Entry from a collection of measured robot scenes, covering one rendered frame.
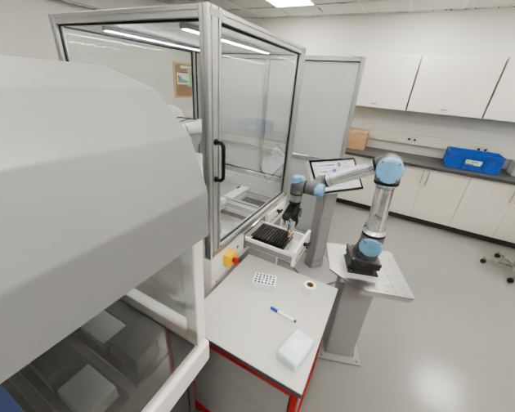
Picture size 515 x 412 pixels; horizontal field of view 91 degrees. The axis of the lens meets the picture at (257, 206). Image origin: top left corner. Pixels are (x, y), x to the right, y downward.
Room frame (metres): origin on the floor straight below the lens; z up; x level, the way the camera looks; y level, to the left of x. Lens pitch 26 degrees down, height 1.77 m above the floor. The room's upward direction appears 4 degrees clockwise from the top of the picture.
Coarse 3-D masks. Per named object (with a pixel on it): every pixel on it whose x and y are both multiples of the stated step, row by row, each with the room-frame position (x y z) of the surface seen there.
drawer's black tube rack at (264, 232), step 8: (264, 224) 1.50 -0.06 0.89; (256, 232) 1.38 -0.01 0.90; (264, 232) 1.39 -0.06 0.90; (272, 232) 1.40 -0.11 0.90; (280, 232) 1.41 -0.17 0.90; (288, 232) 1.41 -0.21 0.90; (264, 240) 1.34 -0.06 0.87; (272, 240) 1.35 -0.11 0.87; (280, 240) 1.31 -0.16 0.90; (288, 240) 1.36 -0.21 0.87; (280, 248) 1.27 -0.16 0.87
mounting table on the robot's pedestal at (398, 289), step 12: (336, 252) 1.43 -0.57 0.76; (384, 252) 1.48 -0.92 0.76; (336, 264) 1.30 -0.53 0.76; (384, 264) 1.34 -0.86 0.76; (396, 264) 1.35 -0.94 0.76; (396, 276) 1.23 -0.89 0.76; (360, 288) 1.10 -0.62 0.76; (372, 288) 1.11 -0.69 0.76; (384, 288) 1.12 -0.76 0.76; (396, 288) 1.13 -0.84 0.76; (408, 288) 1.13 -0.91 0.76; (396, 300) 1.07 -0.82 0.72; (408, 300) 1.06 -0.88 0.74
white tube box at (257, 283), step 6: (258, 276) 1.09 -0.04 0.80; (264, 276) 1.09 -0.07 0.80; (270, 276) 1.10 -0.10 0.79; (276, 276) 1.10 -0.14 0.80; (258, 282) 1.06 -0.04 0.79; (264, 282) 1.05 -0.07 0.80; (270, 282) 1.05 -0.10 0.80; (258, 288) 1.04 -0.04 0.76; (264, 288) 1.03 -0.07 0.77; (270, 288) 1.03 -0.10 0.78
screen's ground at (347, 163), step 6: (318, 162) 2.16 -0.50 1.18; (324, 162) 2.18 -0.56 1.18; (348, 162) 2.30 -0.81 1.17; (318, 168) 2.11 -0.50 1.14; (324, 168) 2.14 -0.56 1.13; (330, 168) 2.17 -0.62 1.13; (318, 174) 2.08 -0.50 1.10; (324, 174) 2.10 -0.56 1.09; (354, 180) 2.20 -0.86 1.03; (348, 186) 2.13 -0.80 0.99; (354, 186) 2.15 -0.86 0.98; (360, 186) 2.18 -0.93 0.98
